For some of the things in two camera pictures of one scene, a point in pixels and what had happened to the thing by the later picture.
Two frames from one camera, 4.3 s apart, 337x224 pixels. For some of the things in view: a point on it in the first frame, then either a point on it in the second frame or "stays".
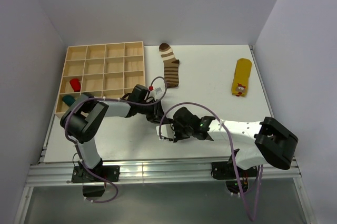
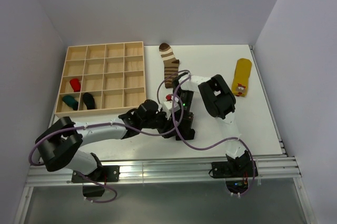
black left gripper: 155,116 -> 167,124
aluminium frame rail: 61,174 stays
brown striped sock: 171,65 stays
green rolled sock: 68,99 stays
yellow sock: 242,72 stays
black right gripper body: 187,131 -> 186,97
